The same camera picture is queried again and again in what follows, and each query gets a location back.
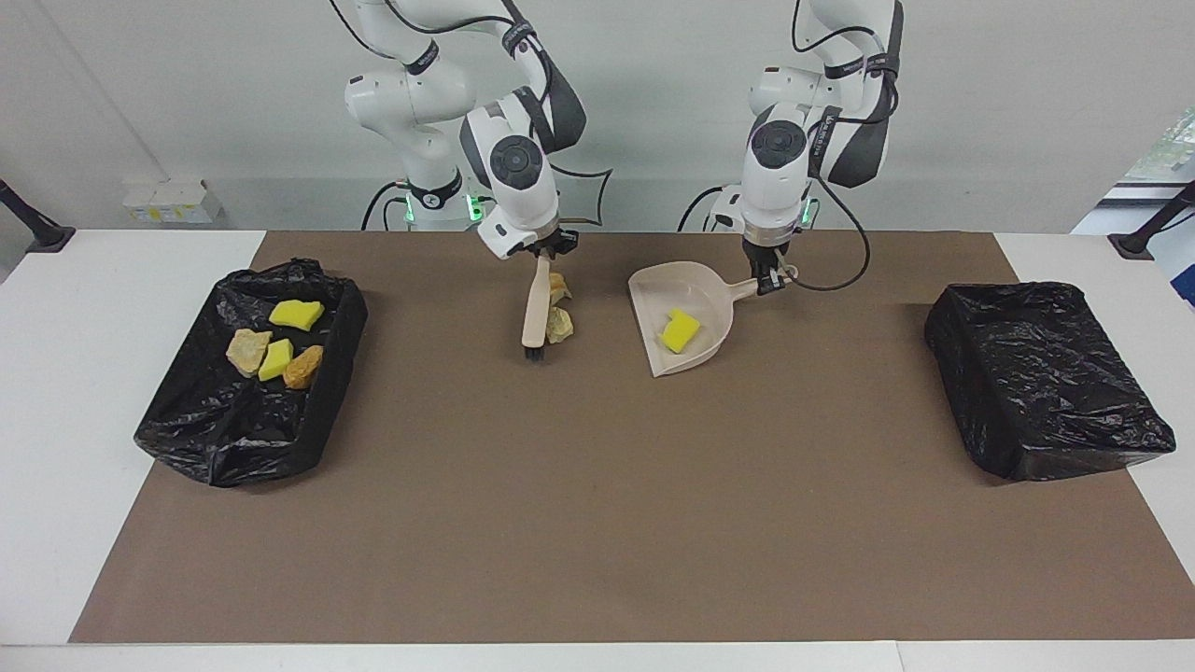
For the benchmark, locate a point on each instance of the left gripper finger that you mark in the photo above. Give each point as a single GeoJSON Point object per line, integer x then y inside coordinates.
{"type": "Point", "coordinates": [771, 280]}

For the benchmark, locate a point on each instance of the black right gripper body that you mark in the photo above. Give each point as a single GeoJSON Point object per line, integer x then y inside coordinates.
{"type": "Point", "coordinates": [544, 245]}

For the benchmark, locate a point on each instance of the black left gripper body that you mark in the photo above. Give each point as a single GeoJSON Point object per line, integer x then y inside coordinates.
{"type": "Point", "coordinates": [768, 254]}

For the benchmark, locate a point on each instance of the orange striped foam chunk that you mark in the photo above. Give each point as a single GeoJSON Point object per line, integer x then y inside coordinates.
{"type": "Point", "coordinates": [558, 287]}

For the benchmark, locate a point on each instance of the beige hand brush black bristles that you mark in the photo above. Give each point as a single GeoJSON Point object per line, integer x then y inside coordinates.
{"type": "Point", "coordinates": [536, 308]}

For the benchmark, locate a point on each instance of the pale beige foam chunk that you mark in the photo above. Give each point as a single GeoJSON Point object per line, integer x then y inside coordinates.
{"type": "Point", "coordinates": [560, 326]}

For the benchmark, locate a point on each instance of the beige plastic dustpan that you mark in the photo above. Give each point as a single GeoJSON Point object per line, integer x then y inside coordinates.
{"type": "Point", "coordinates": [653, 291]}

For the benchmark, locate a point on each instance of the green and yellow sponge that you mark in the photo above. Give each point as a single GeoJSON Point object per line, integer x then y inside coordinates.
{"type": "Point", "coordinates": [681, 330]}

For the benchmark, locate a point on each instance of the large yellow sponge piece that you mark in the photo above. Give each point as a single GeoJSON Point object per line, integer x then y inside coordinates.
{"type": "Point", "coordinates": [297, 314]}

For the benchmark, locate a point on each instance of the brown oval textured sponge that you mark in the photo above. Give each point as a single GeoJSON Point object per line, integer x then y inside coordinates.
{"type": "Point", "coordinates": [303, 368]}

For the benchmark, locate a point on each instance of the small yellow sponge wedge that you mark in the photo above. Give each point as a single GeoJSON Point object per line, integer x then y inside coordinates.
{"type": "Point", "coordinates": [276, 359]}

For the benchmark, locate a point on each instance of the beige rock-like foam chunk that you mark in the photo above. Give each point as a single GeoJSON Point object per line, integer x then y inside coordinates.
{"type": "Point", "coordinates": [248, 352]}

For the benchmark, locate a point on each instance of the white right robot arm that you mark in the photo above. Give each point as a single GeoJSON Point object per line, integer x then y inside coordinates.
{"type": "Point", "coordinates": [518, 187]}

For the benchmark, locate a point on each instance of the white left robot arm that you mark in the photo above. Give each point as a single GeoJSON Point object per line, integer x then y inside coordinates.
{"type": "Point", "coordinates": [775, 177]}

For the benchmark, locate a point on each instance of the bin with black bag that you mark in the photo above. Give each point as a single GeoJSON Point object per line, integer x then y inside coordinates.
{"type": "Point", "coordinates": [1046, 383]}
{"type": "Point", "coordinates": [233, 429]}

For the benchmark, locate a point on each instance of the brown paper table mat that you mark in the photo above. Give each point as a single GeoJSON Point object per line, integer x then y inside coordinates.
{"type": "Point", "coordinates": [597, 579]}

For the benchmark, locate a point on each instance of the blue plastic object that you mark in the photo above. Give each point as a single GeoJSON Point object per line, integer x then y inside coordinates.
{"type": "Point", "coordinates": [1181, 271]}

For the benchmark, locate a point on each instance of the window with green foliage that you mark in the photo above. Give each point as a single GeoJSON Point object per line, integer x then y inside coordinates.
{"type": "Point", "coordinates": [1167, 149]}

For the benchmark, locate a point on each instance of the white wall socket box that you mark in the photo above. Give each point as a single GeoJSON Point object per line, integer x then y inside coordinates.
{"type": "Point", "coordinates": [173, 201]}

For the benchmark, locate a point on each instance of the black camera stand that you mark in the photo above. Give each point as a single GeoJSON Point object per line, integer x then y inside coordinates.
{"type": "Point", "coordinates": [1134, 244]}
{"type": "Point", "coordinates": [47, 238]}

